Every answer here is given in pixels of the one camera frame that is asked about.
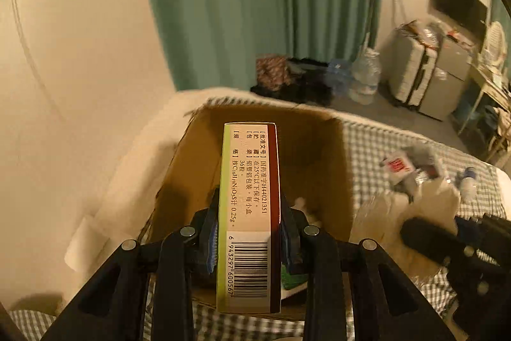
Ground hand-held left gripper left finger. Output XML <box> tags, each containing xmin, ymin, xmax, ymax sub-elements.
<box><xmin>42</xmin><ymin>187</ymin><xmax>220</xmax><ymax>341</ymax></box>

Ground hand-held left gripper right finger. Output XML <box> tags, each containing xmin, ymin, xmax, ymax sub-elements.
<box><xmin>279</xmin><ymin>193</ymin><xmax>456</xmax><ymax>341</ymax></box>

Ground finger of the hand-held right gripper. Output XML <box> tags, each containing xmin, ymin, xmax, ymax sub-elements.
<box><xmin>454</xmin><ymin>214</ymin><xmax>496</xmax><ymax>242</ymax></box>
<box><xmin>400</xmin><ymin>217</ymin><xmax>460</xmax><ymax>266</ymax></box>

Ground green white medicine box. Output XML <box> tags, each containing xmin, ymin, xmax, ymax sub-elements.
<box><xmin>281</xmin><ymin>265</ymin><xmax>310</xmax><ymax>291</ymax></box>

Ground clear plastic bag white contents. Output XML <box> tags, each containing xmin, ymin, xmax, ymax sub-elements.
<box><xmin>353</xmin><ymin>175</ymin><xmax>461</xmax><ymax>278</ymax></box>

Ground small white bottle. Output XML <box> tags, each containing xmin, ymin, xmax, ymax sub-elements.
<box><xmin>459</xmin><ymin>166</ymin><xmax>478</xmax><ymax>200</ymax></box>

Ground orange white medicine box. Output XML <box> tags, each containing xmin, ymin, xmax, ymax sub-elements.
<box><xmin>216</xmin><ymin>122</ymin><xmax>283</xmax><ymax>314</ymax></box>

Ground red white packet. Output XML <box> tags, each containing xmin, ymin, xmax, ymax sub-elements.
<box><xmin>381</xmin><ymin>151</ymin><xmax>414</xmax><ymax>186</ymax></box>

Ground silver foil packet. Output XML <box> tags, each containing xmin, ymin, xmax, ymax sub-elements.
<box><xmin>403</xmin><ymin>145</ymin><xmax>446</xmax><ymax>202</ymax></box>

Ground brown cardboard box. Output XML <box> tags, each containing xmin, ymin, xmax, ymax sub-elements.
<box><xmin>138</xmin><ymin>104</ymin><xmax>356</xmax><ymax>322</ymax></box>

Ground clothes on chair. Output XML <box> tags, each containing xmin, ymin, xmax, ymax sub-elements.
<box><xmin>483</xmin><ymin>105</ymin><xmax>511</xmax><ymax>138</ymax></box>

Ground small grey fridge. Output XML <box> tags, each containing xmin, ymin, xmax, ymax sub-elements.
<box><xmin>419</xmin><ymin>37</ymin><xmax>474</xmax><ymax>122</ymax></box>

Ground wooden desk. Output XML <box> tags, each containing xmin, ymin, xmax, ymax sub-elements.
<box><xmin>459</xmin><ymin>61</ymin><xmax>511</xmax><ymax>162</ymax></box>

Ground black bag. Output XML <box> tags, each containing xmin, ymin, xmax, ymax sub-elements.
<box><xmin>251</xmin><ymin>57</ymin><xmax>334</xmax><ymax>106</ymax></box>

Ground white suitcase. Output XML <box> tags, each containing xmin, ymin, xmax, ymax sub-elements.
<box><xmin>389</xmin><ymin>23</ymin><xmax>440</xmax><ymax>110</ymax></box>

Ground large clear water bottle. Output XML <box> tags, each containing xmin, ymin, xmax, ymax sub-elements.
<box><xmin>349</xmin><ymin>47</ymin><xmax>382</xmax><ymax>105</ymax></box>

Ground floral patterned bag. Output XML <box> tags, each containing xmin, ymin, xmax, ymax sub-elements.
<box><xmin>255</xmin><ymin>54</ymin><xmax>290</xmax><ymax>88</ymax></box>

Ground crushed blue water bottle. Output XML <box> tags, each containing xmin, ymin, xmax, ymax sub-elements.
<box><xmin>325</xmin><ymin>59</ymin><xmax>354</xmax><ymax>94</ymax></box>

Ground white oval mirror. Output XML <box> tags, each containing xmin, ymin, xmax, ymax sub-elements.
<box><xmin>485</xmin><ymin>20</ymin><xmax>507</xmax><ymax>66</ymax></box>

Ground narrow green curtain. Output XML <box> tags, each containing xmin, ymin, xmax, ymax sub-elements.
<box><xmin>491</xmin><ymin>0</ymin><xmax>511</xmax><ymax>30</ymax></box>

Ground wide green curtain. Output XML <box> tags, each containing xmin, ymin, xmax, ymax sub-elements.
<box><xmin>136</xmin><ymin>0</ymin><xmax>384</xmax><ymax>90</ymax></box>

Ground black wall television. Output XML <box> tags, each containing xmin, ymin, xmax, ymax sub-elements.
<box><xmin>433</xmin><ymin>0</ymin><xmax>488</xmax><ymax>31</ymax></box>

